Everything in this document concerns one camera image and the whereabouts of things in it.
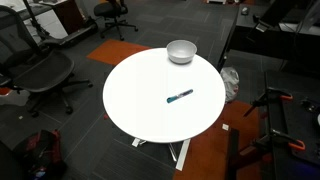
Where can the grey computer mouse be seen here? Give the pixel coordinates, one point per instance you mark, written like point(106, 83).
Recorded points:
point(245, 10)

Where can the dark brown cabinet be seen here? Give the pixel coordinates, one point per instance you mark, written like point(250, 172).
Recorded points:
point(70, 15)

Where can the black electric scooter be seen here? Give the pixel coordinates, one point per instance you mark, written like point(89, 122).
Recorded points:
point(71, 36)

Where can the red and black backpack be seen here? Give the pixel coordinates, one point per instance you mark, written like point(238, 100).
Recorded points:
point(40, 150)

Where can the black robot stand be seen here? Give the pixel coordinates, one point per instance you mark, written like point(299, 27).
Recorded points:
point(300, 130)

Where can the white cabinet desk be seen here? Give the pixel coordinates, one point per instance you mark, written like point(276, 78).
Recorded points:
point(53, 23)

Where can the small white paper scrap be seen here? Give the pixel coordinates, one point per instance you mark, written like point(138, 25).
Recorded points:
point(225, 127)

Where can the black office desk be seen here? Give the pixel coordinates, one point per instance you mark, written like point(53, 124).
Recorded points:
point(253, 40)

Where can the teal capped marker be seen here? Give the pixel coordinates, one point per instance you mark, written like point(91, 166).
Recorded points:
point(180, 96)

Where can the black mesh office chair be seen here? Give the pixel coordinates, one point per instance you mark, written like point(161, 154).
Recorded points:
point(43, 71)

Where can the black swivel office chair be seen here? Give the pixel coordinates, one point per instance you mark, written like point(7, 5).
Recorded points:
point(110, 8)

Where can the white plastic bag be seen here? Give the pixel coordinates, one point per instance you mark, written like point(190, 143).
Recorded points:
point(230, 81)

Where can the white ceramic bowl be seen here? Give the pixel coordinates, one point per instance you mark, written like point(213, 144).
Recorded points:
point(181, 50)

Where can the black desk device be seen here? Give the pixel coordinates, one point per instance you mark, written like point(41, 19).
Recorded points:
point(261, 23)

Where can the black metal post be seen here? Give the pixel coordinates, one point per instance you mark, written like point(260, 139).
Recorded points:
point(233, 153)

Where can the white metal table base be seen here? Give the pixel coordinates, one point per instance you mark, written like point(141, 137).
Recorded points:
point(183, 155)

